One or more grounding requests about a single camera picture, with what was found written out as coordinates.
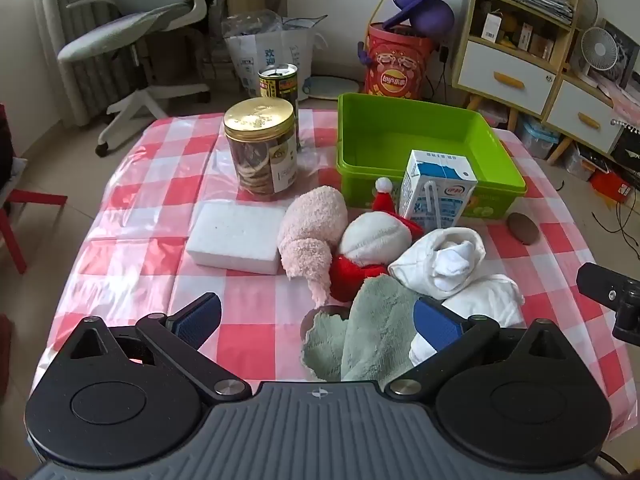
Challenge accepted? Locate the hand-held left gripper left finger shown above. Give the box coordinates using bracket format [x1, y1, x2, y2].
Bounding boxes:
[65, 292, 252, 404]

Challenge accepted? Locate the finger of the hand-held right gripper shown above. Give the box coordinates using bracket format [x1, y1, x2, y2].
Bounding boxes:
[575, 262, 640, 347]

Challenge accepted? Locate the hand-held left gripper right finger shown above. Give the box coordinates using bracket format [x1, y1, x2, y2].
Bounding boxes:
[382, 296, 576, 403]

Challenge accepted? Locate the white cloth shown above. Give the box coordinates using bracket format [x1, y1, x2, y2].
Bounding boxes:
[407, 275, 526, 366]

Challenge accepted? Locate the green fluffy towel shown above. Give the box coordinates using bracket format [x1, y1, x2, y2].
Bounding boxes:
[300, 275, 426, 383]

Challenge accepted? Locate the white plush toy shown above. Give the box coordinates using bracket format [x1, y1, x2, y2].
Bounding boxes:
[387, 227, 488, 303]

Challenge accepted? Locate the santa plush toy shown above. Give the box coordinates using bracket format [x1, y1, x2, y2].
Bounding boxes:
[327, 177, 426, 303]

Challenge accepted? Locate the pink fluffy sock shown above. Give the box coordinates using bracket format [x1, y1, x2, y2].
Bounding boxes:
[276, 186, 349, 308]

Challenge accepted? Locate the green plastic bin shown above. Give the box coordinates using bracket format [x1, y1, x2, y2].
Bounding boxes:
[335, 92, 528, 221]

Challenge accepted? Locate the red white checkered tablecloth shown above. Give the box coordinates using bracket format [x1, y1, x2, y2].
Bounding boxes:
[30, 107, 636, 446]

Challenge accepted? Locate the white foam block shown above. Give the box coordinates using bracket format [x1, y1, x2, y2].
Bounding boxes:
[185, 202, 288, 276]

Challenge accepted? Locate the red flat box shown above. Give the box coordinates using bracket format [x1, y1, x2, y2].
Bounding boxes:
[590, 170, 632, 205]

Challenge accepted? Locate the brown oval stone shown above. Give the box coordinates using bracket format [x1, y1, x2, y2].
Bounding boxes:
[506, 212, 541, 246]

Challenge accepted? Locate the clear storage box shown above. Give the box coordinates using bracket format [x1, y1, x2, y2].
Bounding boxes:
[564, 144, 597, 182]

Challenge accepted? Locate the blue white milk carton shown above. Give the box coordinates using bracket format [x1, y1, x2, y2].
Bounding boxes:
[397, 149, 480, 233]

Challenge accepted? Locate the blue lid storage box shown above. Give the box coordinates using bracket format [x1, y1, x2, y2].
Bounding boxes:
[520, 115, 561, 159]

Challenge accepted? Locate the gold lid cookie jar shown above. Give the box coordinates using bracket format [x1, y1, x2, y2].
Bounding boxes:
[222, 97, 299, 203]

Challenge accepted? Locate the red stool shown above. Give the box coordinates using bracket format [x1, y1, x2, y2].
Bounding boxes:
[0, 187, 68, 276]

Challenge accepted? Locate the clear box with pink contents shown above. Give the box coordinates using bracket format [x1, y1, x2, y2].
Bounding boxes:
[479, 104, 512, 132]

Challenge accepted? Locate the framed picture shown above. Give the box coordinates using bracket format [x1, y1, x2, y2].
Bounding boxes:
[600, 19, 640, 89]

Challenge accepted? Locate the wooden drawer cabinet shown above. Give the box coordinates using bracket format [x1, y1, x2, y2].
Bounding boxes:
[452, 0, 626, 163]

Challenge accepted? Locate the small white desk fan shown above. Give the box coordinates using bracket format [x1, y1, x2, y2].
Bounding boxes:
[579, 26, 622, 77]

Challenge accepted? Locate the tall tin can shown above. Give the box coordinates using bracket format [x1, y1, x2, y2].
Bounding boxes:
[257, 63, 301, 153]

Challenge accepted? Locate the red snack bucket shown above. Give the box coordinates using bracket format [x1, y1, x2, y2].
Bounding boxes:
[357, 0, 436, 103]

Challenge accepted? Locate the white round tray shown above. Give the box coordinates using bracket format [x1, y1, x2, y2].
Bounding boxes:
[300, 76, 362, 102]

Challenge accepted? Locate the grey ribbed radiator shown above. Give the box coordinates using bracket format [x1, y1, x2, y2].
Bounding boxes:
[35, 0, 118, 126]

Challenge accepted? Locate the white printed bag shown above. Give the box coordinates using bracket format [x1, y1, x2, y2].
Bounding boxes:
[220, 10, 321, 98]

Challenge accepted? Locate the stack of magazines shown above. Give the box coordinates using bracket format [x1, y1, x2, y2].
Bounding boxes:
[509, 0, 574, 24]

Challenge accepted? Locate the grey office chair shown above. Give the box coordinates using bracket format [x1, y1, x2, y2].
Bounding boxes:
[57, 0, 211, 158]

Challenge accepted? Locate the black floor cable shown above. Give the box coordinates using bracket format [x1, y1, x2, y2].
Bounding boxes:
[591, 180, 640, 257]

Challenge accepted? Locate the purple ball ring toy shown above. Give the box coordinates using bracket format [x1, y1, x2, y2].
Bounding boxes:
[382, 0, 461, 36]

